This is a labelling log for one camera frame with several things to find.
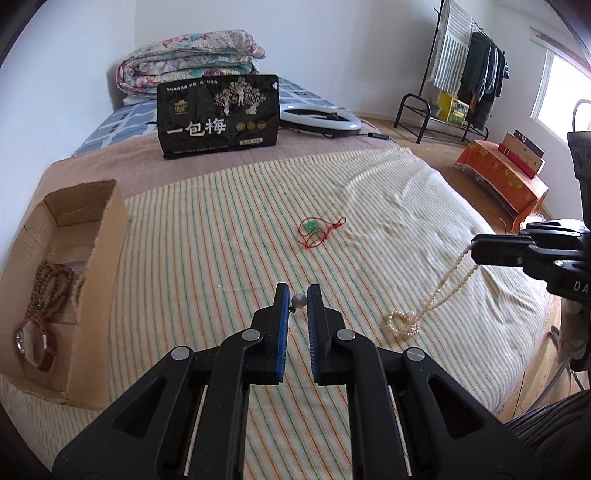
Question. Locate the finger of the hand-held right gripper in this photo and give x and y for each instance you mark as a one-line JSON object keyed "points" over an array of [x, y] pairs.
{"points": [[503, 249], [558, 229]]}

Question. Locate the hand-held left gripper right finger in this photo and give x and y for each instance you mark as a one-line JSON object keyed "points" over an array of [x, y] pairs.
{"points": [[315, 332]]}

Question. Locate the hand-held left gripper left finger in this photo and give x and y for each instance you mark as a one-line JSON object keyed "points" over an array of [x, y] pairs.
{"points": [[280, 332]]}

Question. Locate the single pearl bead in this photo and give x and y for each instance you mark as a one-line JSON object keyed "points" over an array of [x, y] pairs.
{"points": [[300, 301]]}

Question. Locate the cardboard box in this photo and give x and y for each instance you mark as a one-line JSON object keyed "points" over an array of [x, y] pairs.
{"points": [[99, 323]]}

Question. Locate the person's right hand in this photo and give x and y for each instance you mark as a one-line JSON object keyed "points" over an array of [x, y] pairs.
{"points": [[575, 332]]}

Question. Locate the orange cloth covered table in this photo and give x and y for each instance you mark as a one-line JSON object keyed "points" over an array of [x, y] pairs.
{"points": [[498, 175]]}

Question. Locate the tan wooden box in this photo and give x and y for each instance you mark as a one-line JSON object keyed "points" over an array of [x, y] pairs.
{"points": [[526, 159]]}

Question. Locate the long red box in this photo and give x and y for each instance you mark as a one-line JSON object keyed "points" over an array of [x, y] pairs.
{"points": [[515, 161]]}

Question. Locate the long dark box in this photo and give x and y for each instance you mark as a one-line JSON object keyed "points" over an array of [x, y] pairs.
{"points": [[528, 143]]}

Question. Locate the window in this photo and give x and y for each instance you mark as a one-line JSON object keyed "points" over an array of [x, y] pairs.
{"points": [[563, 92]]}

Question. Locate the yellow plastic crate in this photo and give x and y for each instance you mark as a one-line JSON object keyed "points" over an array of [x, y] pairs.
{"points": [[452, 108]]}

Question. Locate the small grey pot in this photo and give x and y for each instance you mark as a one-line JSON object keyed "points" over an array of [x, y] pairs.
{"points": [[434, 107]]}

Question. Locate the person's dark striped clothing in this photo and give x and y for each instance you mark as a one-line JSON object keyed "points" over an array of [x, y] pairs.
{"points": [[549, 434]]}

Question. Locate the dark grey hanging garment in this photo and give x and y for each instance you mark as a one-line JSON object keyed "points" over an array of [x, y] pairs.
{"points": [[496, 69]]}

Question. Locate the black metal clothes rack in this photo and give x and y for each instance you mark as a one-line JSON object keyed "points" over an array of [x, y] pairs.
{"points": [[411, 96]]}

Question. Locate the dark green hanging jacket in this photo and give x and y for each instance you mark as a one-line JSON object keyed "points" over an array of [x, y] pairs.
{"points": [[475, 64]]}

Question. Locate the green striped towel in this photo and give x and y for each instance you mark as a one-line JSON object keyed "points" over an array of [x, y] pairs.
{"points": [[452, 50]]}

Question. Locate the black snack bag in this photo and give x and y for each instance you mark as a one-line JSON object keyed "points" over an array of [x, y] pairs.
{"points": [[217, 120]]}

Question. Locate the blue patterned bedsheet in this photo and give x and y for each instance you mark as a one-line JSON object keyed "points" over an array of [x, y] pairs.
{"points": [[120, 124]]}

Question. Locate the folded floral quilt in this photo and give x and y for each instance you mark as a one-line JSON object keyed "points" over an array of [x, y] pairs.
{"points": [[184, 55]]}

